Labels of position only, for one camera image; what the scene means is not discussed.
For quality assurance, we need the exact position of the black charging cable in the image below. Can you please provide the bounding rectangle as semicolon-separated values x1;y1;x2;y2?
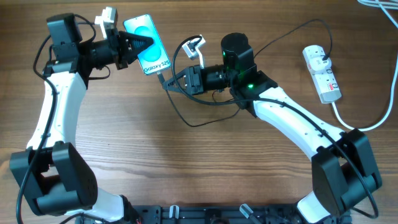
157;18;333;128

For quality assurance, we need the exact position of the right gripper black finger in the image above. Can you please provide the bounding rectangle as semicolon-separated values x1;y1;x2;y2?
168;67;188;84
162;79;186;93

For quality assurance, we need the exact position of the white power strip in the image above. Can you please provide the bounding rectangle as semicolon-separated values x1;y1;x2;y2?
302;45;342;104

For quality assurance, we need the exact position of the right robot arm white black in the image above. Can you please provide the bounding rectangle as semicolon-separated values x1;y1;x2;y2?
162;33;382;223

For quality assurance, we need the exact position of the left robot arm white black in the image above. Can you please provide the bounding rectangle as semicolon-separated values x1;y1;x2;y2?
9;7;154;223

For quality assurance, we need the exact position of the blue screen smartphone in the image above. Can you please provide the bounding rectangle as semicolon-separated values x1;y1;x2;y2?
123;14;171;75

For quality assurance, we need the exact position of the white power strip cord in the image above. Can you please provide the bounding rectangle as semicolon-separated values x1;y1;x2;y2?
330;52;398;133

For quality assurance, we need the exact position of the white charger plug adapter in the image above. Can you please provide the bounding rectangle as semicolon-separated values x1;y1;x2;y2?
307;57;331;74

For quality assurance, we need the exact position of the white cables top corner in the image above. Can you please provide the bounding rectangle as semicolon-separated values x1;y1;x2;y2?
356;0;398;22

